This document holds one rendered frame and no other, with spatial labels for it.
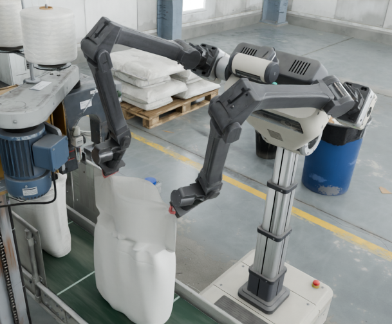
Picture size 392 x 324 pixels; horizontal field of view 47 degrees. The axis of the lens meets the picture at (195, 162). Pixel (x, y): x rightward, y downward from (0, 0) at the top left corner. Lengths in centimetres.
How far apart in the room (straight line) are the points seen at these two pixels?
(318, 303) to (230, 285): 46
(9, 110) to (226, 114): 69
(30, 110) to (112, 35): 34
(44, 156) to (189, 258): 169
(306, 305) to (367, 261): 93
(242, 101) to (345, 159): 265
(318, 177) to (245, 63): 238
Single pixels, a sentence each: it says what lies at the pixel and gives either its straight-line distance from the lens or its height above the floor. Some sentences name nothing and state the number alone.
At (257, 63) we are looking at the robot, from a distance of 147.
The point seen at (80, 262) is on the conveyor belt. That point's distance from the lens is 242.
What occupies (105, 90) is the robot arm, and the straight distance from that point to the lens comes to 151.
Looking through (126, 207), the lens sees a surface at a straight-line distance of 172.
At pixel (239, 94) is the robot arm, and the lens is 110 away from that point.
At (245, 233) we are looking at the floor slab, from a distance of 325.
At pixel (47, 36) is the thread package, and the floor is 162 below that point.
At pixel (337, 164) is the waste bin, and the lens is 369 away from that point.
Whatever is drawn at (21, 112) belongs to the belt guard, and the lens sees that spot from 146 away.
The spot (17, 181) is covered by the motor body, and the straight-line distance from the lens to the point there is 159.
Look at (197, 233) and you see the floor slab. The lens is 320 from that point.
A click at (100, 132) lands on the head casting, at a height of 113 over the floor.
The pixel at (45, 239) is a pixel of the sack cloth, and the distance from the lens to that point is 240.
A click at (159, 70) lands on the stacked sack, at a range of 458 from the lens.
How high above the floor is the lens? 196
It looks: 29 degrees down
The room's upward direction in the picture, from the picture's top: 3 degrees clockwise
